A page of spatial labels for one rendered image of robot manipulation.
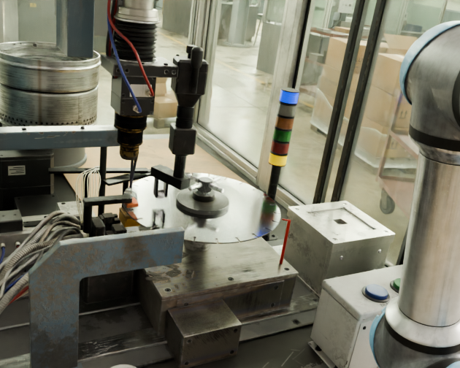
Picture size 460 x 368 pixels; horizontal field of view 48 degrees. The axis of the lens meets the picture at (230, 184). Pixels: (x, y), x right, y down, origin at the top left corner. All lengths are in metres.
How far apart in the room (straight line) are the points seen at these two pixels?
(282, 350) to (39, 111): 0.96
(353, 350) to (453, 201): 0.41
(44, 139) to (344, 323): 0.70
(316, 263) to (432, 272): 0.50
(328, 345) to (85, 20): 0.75
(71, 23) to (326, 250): 0.69
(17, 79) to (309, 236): 0.91
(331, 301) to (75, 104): 0.96
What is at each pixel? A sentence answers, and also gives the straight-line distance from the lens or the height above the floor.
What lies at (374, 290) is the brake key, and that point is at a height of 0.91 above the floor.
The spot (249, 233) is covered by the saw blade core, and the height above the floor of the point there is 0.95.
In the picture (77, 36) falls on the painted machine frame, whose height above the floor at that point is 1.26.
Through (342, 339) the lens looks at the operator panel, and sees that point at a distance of 0.99.
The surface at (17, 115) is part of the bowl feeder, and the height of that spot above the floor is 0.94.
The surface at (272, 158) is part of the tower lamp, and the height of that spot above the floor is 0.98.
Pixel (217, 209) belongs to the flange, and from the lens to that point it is 1.04.
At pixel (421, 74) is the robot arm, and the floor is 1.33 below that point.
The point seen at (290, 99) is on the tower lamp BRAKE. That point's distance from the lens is 1.25.
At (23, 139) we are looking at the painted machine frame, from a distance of 1.14.
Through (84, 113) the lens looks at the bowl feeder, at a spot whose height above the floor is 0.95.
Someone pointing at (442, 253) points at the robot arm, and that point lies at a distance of 0.71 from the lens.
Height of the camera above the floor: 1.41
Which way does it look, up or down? 23 degrees down
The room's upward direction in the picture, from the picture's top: 8 degrees clockwise
